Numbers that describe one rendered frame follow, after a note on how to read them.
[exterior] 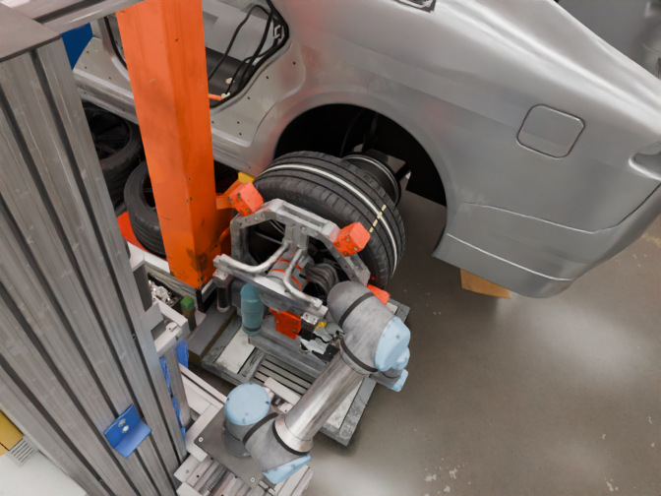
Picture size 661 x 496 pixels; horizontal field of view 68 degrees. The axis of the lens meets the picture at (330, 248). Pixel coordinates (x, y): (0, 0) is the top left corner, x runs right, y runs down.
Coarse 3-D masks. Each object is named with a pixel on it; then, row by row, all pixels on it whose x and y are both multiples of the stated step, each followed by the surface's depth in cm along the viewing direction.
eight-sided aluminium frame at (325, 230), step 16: (272, 208) 164; (288, 208) 165; (240, 224) 176; (288, 224) 164; (304, 224) 160; (320, 224) 164; (240, 240) 184; (240, 256) 191; (336, 256) 164; (352, 256) 167; (352, 272) 166; (368, 272) 170
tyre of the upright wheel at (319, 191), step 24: (288, 168) 173; (336, 168) 172; (264, 192) 172; (288, 192) 166; (312, 192) 163; (336, 192) 164; (360, 192) 169; (384, 192) 175; (336, 216) 163; (360, 216) 165; (384, 216) 173; (384, 240) 171; (384, 264) 171; (384, 288) 180
